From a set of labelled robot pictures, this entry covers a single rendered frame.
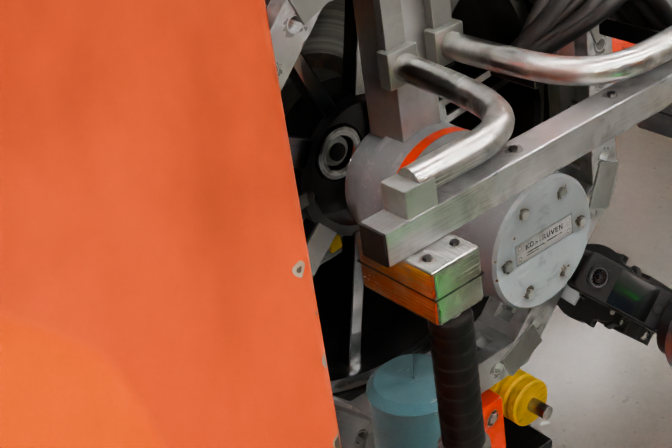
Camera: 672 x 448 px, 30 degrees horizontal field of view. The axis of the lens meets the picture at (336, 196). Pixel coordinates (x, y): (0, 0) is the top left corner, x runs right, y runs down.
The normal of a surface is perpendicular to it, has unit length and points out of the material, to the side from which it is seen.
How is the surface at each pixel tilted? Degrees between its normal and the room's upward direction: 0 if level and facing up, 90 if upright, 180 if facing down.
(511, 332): 45
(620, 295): 71
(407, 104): 90
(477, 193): 90
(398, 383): 0
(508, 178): 90
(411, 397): 0
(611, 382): 0
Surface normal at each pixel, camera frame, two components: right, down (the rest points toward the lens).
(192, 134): 0.63, 0.30
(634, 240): -0.14, -0.87
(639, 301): 0.26, 0.11
